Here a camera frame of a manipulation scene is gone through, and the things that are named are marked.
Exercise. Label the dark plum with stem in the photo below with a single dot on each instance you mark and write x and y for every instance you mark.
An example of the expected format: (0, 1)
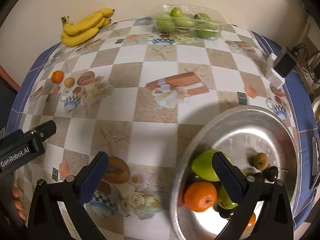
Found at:
(271, 173)

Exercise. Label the clear plastic clamshell box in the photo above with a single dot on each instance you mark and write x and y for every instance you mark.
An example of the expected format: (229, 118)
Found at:
(160, 10)

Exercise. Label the large green jujube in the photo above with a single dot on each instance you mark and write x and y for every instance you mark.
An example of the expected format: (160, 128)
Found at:
(202, 166)
(222, 196)

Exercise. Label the white charger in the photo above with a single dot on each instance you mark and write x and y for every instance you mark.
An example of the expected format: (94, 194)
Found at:
(273, 77)

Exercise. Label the dark cabinet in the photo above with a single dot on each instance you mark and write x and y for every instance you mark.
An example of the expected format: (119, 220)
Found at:
(6, 100)

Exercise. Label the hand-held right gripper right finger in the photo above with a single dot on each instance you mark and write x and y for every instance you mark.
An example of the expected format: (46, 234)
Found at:
(227, 177)

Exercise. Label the small tan round fruit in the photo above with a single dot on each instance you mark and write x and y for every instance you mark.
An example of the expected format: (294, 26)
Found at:
(69, 82)

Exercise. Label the grey flat device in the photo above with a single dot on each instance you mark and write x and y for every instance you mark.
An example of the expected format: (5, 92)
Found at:
(315, 165)

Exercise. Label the yellow banana bunch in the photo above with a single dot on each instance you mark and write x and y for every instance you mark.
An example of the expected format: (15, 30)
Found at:
(75, 40)

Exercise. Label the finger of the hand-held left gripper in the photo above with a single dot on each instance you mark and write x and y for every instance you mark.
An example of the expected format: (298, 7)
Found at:
(46, 130)

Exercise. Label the small mandarin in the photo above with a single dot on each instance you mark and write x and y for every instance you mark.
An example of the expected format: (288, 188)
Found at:
(57, 76)

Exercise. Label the small green jujube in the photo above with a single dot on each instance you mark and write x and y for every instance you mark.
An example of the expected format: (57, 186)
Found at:
(206, 31)
(185, 23)
(202, 17)
(176, 12)
(165, 24)

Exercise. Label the person's left hand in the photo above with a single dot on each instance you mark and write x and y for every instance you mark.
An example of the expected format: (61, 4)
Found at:
(19, 202)

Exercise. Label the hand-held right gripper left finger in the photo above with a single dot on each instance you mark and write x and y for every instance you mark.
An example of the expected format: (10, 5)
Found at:
(96, 177)

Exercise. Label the checkered printed tablecloth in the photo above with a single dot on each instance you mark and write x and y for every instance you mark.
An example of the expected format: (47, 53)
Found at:
(155, 110)

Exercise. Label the round metal plate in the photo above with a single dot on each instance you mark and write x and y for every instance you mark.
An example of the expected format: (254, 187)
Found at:
(237, 135)

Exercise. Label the small olive brown fruit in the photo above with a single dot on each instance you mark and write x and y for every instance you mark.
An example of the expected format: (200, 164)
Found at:
(260, 160)

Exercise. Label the large mandarin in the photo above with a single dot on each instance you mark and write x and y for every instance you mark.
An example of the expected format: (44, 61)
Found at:
(201, 196)

